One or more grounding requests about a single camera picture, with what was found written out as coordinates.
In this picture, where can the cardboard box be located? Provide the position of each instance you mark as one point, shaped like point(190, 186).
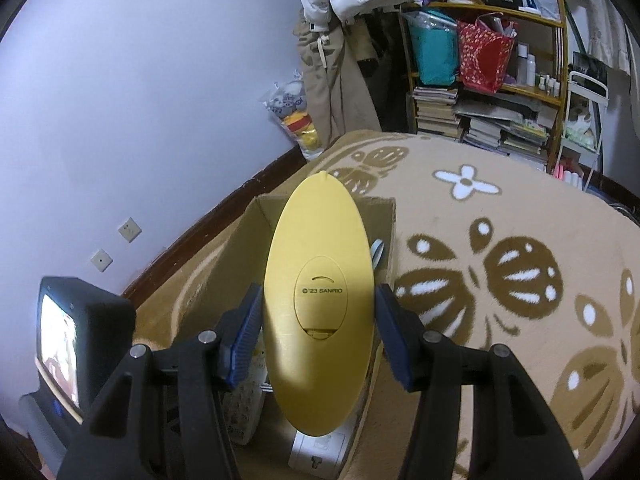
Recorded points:
point(225, 260)

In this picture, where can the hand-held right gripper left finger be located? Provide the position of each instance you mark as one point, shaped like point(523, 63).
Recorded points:
point(245, 340)

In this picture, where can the beige coat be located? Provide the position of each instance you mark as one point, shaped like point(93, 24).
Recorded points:
point(330, 85)

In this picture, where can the floral curtain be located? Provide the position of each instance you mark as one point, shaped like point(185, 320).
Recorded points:
point(605, 15)

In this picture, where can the teal bag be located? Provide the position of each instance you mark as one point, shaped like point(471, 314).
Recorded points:
point(435, 55)

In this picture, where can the yellow oval case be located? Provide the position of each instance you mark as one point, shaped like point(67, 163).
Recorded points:
point(320, 240)

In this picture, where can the wooden shelf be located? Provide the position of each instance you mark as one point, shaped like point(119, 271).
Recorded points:
point(560, 50)

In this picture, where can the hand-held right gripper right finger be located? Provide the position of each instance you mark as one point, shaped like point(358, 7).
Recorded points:
point(395, 340)

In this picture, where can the small white charger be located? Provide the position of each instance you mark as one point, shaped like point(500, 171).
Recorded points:
point(317, 452)

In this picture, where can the black dustpan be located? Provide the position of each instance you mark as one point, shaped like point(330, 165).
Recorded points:
point(590, 65)

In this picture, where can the pile of magazines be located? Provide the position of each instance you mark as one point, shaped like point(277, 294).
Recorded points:
point(510, 135)

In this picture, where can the pink bottles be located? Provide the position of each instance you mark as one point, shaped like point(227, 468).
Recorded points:
point(569, 175)

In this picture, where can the short white bottle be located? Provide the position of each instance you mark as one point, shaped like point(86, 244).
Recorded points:
point(531, 70)

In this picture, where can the white cart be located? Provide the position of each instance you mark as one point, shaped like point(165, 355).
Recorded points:
point(600, 95)

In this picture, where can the dark hanging garment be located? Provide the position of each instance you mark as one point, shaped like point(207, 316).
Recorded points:
point(385, 75)

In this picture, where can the stack of books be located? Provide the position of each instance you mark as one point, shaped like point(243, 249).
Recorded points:
point(437, 112)

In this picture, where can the white wall socket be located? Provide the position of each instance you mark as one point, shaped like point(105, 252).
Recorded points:
point(129, 230)
point(101, 260)

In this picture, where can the bag of plush toys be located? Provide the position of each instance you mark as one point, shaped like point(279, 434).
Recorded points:
point(295, 120)

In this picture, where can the red patterned bag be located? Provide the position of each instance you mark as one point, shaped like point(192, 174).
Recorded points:
point(482, 57)

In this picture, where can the glittery earbuds case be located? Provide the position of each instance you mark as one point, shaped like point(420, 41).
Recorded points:
point(245, 402)

